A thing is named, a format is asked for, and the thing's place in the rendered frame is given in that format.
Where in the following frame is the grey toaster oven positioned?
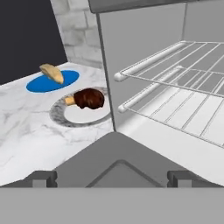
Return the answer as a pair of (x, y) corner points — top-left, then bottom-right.
(87, 0), (224, 186)

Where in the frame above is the brown steak with bone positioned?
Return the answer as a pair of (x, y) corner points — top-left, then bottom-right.
(64, 87), (106, 110)

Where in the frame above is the white plate with grey rim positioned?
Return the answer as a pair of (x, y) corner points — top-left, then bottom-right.
(49, 86), (113, 128)

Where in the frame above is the grey toaster oven door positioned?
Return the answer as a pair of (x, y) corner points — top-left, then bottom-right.
(53, 131), (193, 188)

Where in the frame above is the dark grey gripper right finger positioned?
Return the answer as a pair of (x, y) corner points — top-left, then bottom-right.
(166, 170), (223, 188)

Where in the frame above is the dark grey appliance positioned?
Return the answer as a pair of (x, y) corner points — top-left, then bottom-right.
(0, 0), (69, 86)

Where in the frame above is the blue plate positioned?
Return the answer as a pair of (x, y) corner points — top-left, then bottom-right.
(25, 69), (81, 94)

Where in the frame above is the white wire oven rack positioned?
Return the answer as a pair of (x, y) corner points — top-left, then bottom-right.
(117, 66), (224, 150)
(113, 40), (224, 99)

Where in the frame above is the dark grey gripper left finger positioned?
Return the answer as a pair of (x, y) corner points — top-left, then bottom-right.
(0, 170), (58, 188)

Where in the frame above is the tan baguette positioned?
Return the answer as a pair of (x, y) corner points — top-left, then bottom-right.
(38, 63), (65, 85)

